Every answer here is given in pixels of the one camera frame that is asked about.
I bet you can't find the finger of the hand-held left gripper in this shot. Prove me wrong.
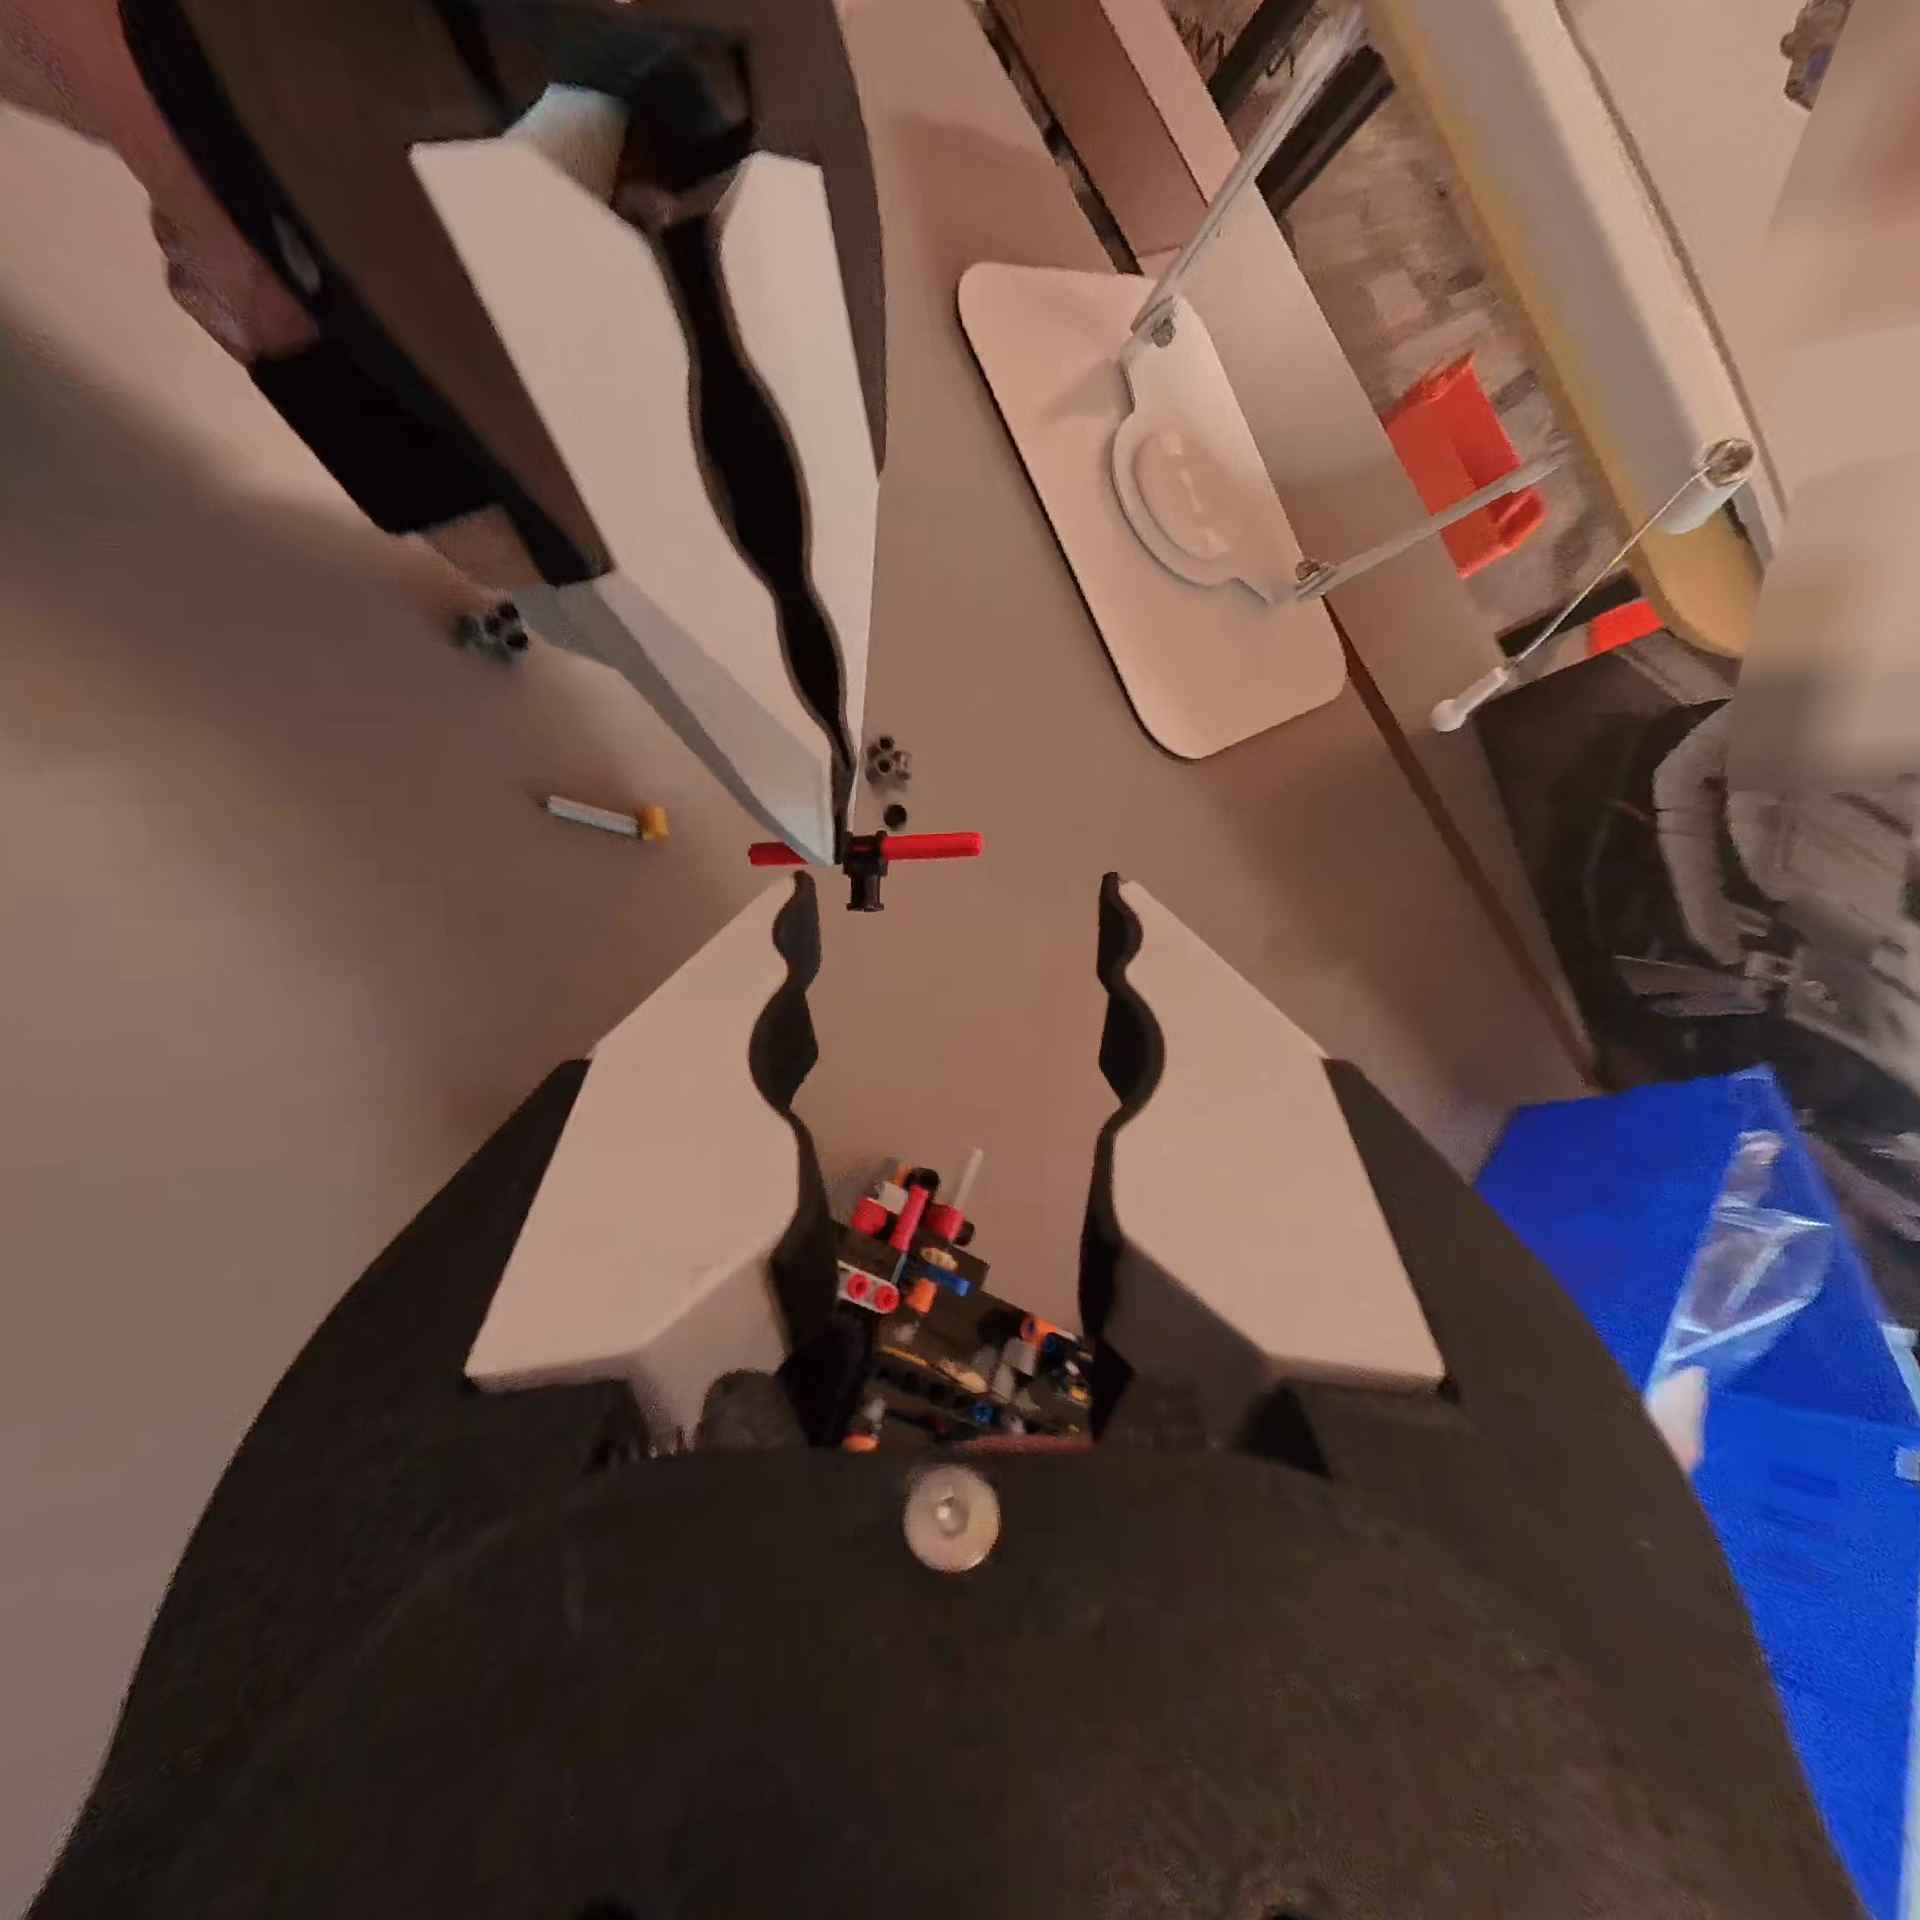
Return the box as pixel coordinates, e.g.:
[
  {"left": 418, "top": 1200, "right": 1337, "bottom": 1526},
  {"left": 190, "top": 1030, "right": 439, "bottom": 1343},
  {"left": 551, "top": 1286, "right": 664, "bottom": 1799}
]
[
  {"left": 409, "top": 82, "right": 842, "bottom": 873},
  {"left": 667, "top": 150, "right": 889, "bottom": 835}
]

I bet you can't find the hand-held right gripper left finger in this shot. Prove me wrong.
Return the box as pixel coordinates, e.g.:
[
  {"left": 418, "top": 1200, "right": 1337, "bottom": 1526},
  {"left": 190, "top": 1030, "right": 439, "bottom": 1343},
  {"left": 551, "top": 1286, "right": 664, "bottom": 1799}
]
[{"left": 464, "top": 873, "right": 840, "bottom": 1450}]

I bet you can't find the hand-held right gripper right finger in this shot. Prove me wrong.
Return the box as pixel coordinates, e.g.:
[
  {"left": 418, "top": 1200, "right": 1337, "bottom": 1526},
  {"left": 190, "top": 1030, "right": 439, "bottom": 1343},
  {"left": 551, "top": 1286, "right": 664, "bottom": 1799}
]
[{"left": 1076, "top": 873, "right": 1446, "bottom": 1450}]

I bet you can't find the red axle lego piece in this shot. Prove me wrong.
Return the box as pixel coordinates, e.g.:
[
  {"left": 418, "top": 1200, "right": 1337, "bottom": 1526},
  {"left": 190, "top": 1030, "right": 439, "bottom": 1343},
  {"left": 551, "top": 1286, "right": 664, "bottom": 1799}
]
[{"left": 746, "top": 828, "right": 989, "bottom": 915}]

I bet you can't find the black lego assembly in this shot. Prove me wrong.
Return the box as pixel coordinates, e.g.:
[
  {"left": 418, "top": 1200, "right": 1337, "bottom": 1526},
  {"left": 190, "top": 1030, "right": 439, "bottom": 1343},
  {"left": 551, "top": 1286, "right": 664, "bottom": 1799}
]
[{"left": 832, "top": 1146, "right": 1099, "bottom": 1455}]

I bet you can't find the person's left hand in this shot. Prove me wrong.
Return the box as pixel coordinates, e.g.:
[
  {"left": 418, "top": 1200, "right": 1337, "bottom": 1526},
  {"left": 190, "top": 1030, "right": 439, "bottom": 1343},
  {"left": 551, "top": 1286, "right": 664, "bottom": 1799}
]
[{"left": 0, "top": 0, "right": 318, "bottom": 370}]

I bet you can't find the beige tray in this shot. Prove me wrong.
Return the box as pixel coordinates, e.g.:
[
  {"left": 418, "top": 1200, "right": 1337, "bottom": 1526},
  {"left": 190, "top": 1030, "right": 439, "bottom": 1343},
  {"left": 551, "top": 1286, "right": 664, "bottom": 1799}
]
[{"left": 956, "top": 0, "right": 1795, "bottom": 763}]

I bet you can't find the blue box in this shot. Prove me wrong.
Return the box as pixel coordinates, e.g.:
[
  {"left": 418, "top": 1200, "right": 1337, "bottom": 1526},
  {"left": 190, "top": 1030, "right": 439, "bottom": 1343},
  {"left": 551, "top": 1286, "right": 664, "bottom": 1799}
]
[{"left": 1476, "top": 1064, "right": 1920, "bottom": 1920}]

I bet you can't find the clear plastic bag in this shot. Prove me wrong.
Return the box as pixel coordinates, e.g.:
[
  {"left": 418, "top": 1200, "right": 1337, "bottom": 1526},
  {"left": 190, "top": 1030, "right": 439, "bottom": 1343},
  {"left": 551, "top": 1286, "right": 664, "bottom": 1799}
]
[{"left": 1642, "top": 1124, "right": 1840, "bottom": 1390}]

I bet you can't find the red plastic bracket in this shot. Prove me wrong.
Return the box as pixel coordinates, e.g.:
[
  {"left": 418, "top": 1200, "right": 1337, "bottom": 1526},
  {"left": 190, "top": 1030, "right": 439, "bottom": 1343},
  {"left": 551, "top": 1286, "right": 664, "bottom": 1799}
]
[{"left": 1382, "top": 352, "right": 1549, "bottom": 581}]

